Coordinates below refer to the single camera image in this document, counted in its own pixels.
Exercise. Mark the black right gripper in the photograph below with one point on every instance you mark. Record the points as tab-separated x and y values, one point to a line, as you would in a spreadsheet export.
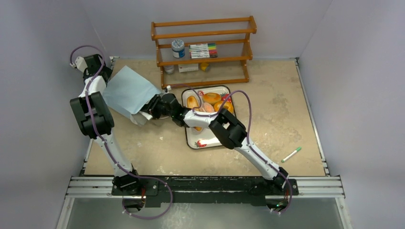
150	107

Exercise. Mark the long fake baguette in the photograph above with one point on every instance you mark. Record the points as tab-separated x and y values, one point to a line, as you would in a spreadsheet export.
192	102

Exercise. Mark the white green marker pen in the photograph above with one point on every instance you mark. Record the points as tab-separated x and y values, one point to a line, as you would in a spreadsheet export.
291	155

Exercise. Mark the blue paint jar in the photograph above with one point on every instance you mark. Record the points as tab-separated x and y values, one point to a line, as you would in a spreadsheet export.
178	48

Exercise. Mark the glazed ring fake donut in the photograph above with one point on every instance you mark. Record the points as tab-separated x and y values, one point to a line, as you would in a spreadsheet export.
224	104

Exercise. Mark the strawberry print white tray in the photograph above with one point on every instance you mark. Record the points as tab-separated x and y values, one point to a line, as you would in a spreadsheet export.
204	138

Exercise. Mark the small white jar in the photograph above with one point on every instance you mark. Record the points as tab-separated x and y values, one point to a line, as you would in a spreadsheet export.
169	69

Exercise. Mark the set of coloured markers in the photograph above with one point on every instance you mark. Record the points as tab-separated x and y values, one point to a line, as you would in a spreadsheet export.
204	50

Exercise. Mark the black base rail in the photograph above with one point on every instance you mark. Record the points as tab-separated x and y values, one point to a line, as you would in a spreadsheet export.
155	190

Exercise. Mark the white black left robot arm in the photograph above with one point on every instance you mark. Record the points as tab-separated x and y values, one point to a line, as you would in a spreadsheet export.
95	121

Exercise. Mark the orange bagel fake bread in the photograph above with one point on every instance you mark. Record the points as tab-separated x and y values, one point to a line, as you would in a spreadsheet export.
211	98

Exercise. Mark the orange wooden shelf rack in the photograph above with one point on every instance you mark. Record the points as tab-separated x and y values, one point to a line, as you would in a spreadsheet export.
231	37

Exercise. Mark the white red small box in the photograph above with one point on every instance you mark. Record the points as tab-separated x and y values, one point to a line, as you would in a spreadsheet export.
188	67

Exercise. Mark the small yellow object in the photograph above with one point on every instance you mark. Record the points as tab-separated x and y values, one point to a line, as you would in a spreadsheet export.
204	66

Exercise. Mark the light blue paper bag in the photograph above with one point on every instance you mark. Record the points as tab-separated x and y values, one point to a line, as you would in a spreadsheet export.
127	92

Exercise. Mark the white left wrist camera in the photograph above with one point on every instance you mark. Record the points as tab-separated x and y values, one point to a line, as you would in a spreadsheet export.
79	64

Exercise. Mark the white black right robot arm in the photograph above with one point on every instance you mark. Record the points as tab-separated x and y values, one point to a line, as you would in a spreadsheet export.
230	132

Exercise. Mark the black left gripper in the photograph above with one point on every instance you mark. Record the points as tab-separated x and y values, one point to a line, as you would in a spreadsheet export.
105	70

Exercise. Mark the pink sugared fake donut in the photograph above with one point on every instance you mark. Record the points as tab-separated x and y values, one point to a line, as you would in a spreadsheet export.
208	108

